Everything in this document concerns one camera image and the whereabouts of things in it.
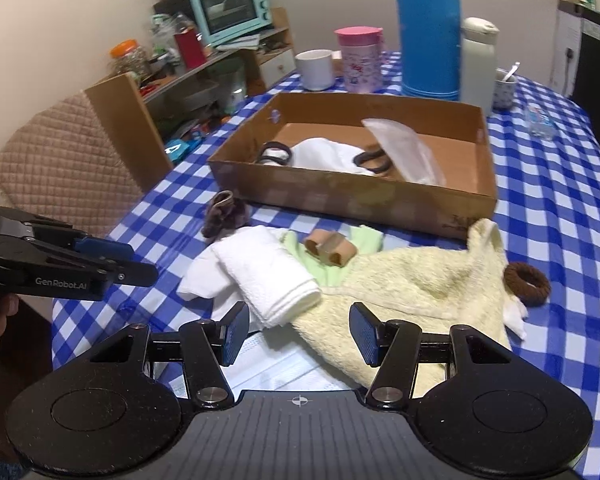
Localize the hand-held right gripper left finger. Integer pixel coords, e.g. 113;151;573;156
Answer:
87;302;251;408

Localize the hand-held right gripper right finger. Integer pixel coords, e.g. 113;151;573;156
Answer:
348;302;511;409

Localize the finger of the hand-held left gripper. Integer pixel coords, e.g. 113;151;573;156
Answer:
72;236;134;262
111;257;159;288

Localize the white towel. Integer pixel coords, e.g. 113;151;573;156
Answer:
215;226;323;330

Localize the yellow towel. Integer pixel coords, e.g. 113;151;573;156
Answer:
290;218;518;388

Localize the beige fabric band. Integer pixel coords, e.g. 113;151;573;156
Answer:
304;228;358;267

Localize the brown cardboard box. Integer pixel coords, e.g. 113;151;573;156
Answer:
207;91;498;240

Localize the brown scrunchie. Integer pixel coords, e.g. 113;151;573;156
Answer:
503;261;552;307

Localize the white face mask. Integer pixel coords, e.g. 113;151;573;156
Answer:
172;330;366;396

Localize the thin white cloth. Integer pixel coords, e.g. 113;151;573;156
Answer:
176;247;231;306

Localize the light green cloth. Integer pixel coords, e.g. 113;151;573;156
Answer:
282;225;383;288

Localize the dark brown plush bootie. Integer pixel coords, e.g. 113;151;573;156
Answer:
201;190;252;243

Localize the chair with quilted cover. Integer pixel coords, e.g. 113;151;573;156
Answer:
0;91;146;211

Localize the blue snack packet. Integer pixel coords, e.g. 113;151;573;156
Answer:
165;137;201;163

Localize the wooden shelf unit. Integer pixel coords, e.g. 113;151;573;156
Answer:
82;6;297;196

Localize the small white cloth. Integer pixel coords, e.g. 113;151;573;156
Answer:
502;297;530;341

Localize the orange lidded clear jar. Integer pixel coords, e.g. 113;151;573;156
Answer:
110;40;152;86

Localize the clear plastic bag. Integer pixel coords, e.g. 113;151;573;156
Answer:
361;117;447;187

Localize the red box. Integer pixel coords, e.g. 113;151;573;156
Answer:
174;30;207;70

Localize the blue checked tablecloth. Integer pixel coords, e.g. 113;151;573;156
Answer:
50;50;600;480

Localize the stack of papers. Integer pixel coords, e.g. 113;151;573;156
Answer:
215;35;261;52

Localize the white drawer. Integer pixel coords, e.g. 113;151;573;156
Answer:
257;50;297;83

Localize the white ceramic mug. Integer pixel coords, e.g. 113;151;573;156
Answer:
295;49;337;92

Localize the pink lidded cartoon cup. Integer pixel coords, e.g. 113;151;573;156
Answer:
334;26;385;94

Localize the teal toaster oven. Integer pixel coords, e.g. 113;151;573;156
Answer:
187;0;275;47

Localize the small patterned cup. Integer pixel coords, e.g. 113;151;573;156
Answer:
492;67;518;111

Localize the clear plastic tissue packet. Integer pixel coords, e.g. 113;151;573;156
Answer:
525;102;558;141

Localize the white insulated bottle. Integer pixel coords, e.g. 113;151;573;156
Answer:
460;16;498;117

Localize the blue thermos flask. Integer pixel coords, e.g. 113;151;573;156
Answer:
391;0;463;102

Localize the black hair tie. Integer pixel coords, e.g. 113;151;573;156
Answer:
255;142;293;167
352;145;393;175

